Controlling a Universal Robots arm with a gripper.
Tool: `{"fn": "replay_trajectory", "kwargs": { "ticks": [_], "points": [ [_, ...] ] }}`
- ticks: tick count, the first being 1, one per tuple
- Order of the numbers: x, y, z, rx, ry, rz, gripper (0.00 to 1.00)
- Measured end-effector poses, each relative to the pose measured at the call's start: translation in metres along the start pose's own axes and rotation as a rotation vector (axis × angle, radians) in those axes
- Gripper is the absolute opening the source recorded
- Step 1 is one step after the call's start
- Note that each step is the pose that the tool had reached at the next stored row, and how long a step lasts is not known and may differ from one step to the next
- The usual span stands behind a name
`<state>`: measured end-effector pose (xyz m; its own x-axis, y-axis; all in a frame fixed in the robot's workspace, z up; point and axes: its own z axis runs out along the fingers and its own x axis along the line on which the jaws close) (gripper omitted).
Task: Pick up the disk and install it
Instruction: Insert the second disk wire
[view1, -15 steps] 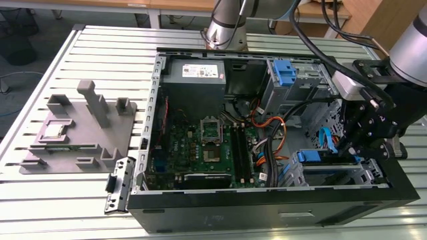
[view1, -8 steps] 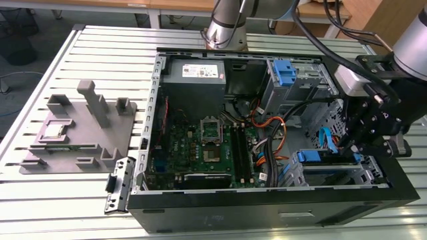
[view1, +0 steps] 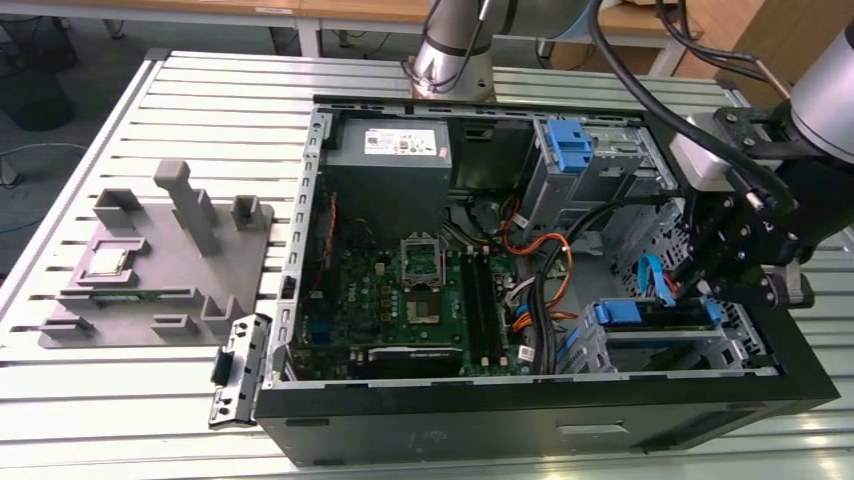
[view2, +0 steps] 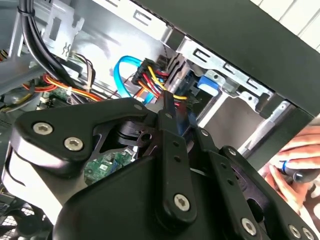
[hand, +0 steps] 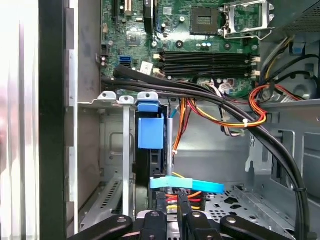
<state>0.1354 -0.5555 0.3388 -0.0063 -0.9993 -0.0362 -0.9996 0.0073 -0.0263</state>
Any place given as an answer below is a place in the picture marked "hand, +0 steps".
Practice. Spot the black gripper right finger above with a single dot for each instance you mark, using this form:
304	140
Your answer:
197	227

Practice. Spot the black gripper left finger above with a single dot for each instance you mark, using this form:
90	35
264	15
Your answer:
156	227

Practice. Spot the hard disk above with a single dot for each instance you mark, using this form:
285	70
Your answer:
150	132

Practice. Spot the grey metal disk bay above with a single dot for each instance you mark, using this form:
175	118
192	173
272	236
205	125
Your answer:
126	150

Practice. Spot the grey metal drive cage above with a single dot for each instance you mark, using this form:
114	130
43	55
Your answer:
312	155

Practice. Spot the black PC case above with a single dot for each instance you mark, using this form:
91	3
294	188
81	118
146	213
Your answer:
52	125

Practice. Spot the black RAM slot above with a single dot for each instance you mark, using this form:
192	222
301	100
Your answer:
205	72
205	54
205	66
205	60

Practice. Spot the green motherboard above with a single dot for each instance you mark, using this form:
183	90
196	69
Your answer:
175	37

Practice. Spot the metal locking lever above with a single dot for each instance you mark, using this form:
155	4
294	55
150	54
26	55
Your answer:
242	37

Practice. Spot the CPU socket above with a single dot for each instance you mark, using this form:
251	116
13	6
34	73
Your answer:
205	20

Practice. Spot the metal socket cover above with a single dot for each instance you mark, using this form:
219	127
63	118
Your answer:
265	18

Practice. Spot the black expansion slot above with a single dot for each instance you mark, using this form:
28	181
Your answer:
116	10

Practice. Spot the white expansion slot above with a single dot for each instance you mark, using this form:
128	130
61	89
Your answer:
129	7

